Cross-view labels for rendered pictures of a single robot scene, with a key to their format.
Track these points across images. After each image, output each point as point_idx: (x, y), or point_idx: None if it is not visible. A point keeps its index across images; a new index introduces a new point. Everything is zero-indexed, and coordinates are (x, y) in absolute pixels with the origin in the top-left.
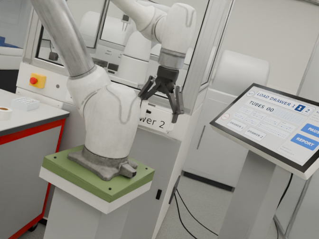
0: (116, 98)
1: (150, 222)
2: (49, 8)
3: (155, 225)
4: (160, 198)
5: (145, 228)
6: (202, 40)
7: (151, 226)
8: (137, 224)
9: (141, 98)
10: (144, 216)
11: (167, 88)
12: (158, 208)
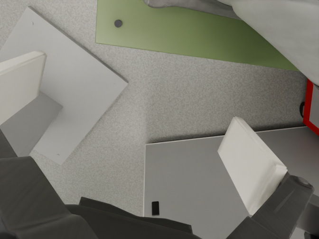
0: None
1: (154, 174)
2: None
3: (145, 174)
4: (150, 204)
5: (158, 166)
6: None
7: (151, 170)
8: (172, 165)
9: (301, 178)
10: (166, 175)
11: (5, 237)
12: (147, 192)
